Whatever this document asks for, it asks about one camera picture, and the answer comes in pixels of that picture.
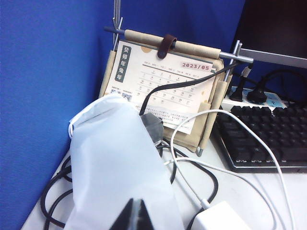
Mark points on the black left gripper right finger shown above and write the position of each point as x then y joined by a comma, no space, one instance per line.
141,218

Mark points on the aluminium partition frame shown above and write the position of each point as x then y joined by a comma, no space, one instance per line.
117,9

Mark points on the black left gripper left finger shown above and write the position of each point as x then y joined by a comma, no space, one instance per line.
126,220

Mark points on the white power strip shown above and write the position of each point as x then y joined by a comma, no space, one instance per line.
226,103

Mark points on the desk calendar with canvas stand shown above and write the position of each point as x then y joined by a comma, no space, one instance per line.
153,72

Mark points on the black computer monitor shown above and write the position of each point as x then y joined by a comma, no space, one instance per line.
275,24

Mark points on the black keyboard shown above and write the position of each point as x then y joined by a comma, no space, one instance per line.
263,134

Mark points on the white fabric bag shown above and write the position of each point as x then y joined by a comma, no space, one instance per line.
115,155

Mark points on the white power adapter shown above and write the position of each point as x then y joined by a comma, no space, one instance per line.
220,218

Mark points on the dark grey power brick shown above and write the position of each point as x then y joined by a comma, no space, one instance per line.
153,124

